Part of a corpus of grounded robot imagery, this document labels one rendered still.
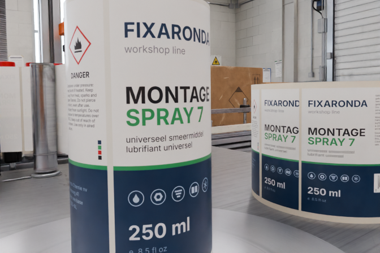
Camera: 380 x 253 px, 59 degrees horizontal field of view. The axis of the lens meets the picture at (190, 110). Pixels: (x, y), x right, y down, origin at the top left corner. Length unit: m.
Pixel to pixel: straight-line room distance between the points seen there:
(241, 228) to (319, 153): 0.12
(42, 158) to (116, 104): 0.44
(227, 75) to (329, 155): 0.99
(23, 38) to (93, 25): 6.11
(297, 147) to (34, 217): 0.30
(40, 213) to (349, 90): 0.36
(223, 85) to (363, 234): 1.02
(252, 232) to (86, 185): 0.18
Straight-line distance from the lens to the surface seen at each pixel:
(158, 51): 0.17
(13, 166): 0.71
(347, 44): 5.62
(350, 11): 5.68
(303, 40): 6.36
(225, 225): 0.33
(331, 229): 0.37
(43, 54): 0.94
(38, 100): 0.59
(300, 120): 0.38
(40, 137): 0.60
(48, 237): 0.33
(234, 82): 1.36
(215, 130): 0.99
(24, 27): 6.32
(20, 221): 0.42
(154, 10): 0.17
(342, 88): 0.37
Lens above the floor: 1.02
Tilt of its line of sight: 3 degrees down
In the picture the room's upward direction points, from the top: 1 degrees counter-clockwise
